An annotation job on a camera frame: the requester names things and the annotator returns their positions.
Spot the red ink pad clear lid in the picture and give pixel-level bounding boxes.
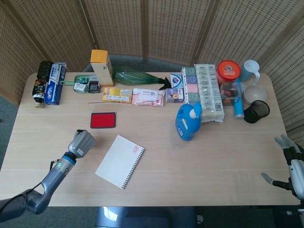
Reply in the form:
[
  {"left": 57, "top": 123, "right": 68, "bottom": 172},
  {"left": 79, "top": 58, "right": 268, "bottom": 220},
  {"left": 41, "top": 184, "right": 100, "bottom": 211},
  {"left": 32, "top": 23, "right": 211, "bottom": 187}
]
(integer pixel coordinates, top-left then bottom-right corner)
[{"left": 87, "top": 101, "right": 117, "bottom": 129}]

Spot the dark drink bottle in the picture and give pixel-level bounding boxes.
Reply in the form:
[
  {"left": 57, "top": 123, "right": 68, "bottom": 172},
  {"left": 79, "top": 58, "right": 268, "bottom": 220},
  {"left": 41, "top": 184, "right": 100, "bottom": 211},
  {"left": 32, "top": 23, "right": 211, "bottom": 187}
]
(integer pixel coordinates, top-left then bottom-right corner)
[{"left": 32, "top": 60, "right": 54, "bottom": 109}]

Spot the yellow flat cardboard box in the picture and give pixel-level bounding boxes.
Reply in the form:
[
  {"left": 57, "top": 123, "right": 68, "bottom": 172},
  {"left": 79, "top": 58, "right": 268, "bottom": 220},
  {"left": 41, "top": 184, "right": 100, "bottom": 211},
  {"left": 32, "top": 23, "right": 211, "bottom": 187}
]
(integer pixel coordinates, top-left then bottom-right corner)
[{"left": 102, "top": 87, "right": 133, "bottom": 104}]

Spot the blue detergent pump bottle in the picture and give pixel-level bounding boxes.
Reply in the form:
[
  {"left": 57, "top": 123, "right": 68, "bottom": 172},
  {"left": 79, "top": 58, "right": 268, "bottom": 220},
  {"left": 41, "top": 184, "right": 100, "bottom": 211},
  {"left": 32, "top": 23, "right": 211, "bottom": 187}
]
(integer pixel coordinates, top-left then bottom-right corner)
[{"left": 175, "top": 102, "right": 203, "bottom": 142}]

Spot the green plastic bottle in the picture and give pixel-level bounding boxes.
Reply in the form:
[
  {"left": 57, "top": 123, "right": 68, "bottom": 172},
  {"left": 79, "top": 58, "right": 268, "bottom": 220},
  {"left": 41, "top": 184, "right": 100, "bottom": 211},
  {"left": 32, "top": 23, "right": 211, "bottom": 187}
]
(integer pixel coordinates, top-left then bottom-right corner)
[{"left": 113, "top": 66, "right": 173, "bottom": 90}]

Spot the black stapler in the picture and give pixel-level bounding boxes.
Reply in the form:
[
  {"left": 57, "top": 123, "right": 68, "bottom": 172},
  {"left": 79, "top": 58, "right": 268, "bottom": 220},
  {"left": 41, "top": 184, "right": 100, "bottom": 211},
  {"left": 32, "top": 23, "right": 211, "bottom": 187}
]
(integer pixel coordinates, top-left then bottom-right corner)
[{"left": 87, "top": 75, "right": 101, "bottom": 94}]

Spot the green plastic handled tray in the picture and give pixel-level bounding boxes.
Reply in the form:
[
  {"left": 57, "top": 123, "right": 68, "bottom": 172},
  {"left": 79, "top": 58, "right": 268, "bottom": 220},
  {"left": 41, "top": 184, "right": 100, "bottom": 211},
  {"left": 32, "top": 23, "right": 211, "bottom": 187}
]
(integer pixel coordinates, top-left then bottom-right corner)
[{"left": 59, "top": 74, "right": 97, "bottom": 94}]

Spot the white and blue soap box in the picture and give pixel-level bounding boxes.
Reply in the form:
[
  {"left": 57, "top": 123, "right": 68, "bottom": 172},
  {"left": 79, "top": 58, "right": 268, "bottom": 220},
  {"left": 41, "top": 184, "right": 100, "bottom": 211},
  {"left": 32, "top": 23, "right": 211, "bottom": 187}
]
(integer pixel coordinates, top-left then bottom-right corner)
[{"left": 169, "top": 72, "right": 183, "bottom": 89}]

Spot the white lined spiral notebook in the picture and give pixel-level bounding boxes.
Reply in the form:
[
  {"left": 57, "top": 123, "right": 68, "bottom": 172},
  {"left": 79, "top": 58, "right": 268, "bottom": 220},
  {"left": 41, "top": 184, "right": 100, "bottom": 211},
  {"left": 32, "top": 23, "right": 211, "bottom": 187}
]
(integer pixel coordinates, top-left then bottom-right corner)
[{"left": 95, "top": 134, "right": 146, "bottom": 190}]

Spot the light blue mug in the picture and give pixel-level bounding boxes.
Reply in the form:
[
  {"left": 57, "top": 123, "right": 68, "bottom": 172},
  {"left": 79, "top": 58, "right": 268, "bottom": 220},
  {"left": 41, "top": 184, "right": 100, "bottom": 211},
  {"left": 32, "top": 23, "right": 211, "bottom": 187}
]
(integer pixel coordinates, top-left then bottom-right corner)
[{"left": 240, "top": 59, "right": 261, "bottom": 86}]

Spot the clear plastic snack box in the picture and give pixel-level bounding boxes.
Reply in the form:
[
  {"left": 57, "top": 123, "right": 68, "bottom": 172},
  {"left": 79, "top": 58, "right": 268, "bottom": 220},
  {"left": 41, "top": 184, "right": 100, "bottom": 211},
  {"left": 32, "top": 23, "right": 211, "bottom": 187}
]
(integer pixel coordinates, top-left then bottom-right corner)
[{"left": 219, "top": 80, "right": 240, "bottom": 106}]

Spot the blue cylinder tube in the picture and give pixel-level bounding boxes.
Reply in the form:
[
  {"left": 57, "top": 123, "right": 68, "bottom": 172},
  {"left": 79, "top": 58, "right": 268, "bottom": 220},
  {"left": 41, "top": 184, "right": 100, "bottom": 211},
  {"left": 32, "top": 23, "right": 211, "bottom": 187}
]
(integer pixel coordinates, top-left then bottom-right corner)
[{"left": 232, "top": 79, "right": 245, "bottom": 119}]

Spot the long white plastic pack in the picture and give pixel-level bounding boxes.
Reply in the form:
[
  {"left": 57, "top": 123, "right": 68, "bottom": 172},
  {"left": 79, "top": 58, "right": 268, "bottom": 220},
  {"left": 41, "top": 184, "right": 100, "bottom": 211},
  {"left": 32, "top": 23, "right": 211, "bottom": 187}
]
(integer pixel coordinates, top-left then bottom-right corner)
[{"left": 194, "top": 63, "right": 225, "bottom": 124}]

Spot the tall cream carton orange top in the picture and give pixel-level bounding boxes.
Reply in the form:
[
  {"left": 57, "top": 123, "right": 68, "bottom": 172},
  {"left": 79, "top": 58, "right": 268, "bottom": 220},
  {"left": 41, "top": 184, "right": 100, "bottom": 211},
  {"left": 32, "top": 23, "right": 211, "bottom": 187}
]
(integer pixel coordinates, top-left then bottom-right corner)
[{"left": 90, "top": 49, "right": 114, "bottom": 87}]

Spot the orange lidded snack jar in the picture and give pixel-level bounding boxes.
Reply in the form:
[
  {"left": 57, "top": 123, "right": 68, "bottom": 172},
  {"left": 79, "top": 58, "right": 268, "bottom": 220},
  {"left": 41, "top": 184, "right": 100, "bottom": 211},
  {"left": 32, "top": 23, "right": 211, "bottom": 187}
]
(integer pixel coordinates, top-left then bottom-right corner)
[{"left": 216, "top": 59, "right": 242, "bottom": 88}]

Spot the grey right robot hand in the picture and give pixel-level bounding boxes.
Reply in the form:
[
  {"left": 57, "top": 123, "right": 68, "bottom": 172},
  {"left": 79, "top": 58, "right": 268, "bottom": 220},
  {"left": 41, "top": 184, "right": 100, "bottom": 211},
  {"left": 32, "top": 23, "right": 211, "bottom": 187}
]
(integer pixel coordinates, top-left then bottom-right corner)
[{"left": 261, "top": 134, "right": 304, "bottom": 200}]

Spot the small purple box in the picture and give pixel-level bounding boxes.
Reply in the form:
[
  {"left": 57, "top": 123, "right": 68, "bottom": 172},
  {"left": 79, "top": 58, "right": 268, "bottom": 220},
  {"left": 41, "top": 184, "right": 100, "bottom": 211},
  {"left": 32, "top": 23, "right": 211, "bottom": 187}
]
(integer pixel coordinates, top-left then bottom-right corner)
[{"left": 165, "top": 88, "right": 185, "bottom": 104}]

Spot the dark robot torso base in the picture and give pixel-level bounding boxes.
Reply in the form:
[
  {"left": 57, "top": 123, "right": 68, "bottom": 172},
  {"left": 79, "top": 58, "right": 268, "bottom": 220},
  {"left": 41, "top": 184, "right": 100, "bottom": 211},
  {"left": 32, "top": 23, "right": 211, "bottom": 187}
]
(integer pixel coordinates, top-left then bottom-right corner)
[{"left": 95, "top": 206, "right": 198, "bottom": 228}]

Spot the beige bowl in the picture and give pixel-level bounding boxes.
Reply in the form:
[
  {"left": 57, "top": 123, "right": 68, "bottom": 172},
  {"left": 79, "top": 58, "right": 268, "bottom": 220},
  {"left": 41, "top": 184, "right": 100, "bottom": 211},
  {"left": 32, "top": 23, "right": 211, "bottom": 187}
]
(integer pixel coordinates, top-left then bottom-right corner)
[{"left": 243, "top": 85, "right": 267, "bottom": 105}]

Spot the wooden perforated folding screen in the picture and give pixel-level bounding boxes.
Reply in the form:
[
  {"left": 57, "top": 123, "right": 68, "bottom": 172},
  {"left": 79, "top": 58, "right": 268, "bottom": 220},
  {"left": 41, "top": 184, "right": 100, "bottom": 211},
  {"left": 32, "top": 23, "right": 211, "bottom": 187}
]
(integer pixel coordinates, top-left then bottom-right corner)
[{"left": 0, "top": 0, "right": 304, "bottom": 143}]

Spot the pink wet wipes pack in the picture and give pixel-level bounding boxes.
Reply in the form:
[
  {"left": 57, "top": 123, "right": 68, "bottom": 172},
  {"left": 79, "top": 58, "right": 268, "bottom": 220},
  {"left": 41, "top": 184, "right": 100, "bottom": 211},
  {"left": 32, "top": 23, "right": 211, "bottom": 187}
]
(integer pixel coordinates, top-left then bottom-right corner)
[{"left": 131, "top": 88, "right": 165, "bottom": 107}]

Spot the small white green box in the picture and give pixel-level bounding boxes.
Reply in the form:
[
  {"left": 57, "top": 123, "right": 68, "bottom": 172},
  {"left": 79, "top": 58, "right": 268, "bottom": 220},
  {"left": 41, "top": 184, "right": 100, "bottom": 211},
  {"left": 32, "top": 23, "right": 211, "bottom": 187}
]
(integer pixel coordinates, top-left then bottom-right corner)
[{"left": 73, "top": 83, "right": 88, "bottom": 93}]

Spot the multicolour tissue pack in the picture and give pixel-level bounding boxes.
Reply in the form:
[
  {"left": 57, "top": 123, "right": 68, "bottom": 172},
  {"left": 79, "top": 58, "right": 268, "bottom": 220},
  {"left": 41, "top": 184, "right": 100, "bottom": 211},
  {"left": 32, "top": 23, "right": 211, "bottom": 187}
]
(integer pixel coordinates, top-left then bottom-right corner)
[{"left": 181, "top": 66, "right": 201, "bottom": 105}]

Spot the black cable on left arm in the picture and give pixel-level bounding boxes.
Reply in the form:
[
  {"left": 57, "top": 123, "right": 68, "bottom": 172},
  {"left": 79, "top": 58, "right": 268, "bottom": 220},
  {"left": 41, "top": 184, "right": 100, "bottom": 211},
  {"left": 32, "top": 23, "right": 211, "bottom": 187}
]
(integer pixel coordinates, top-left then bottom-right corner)
[{"left": 49, "top": 159, "right": 60, "bottom": 173}]

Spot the black mesh pen cup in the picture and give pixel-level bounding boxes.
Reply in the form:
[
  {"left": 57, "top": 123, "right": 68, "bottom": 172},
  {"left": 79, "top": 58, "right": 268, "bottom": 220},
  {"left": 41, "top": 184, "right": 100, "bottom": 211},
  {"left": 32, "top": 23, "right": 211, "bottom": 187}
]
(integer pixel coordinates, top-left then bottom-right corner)
[{"left": 244, "top": 100, "right": 271, "bottom": 124}]

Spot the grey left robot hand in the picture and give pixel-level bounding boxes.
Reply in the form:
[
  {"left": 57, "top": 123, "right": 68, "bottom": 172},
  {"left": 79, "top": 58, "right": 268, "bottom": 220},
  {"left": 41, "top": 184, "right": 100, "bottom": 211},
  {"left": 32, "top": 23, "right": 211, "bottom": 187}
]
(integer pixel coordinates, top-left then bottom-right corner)
[{"left": 67, "top": 129, "right": 96, "bottom": 159}]

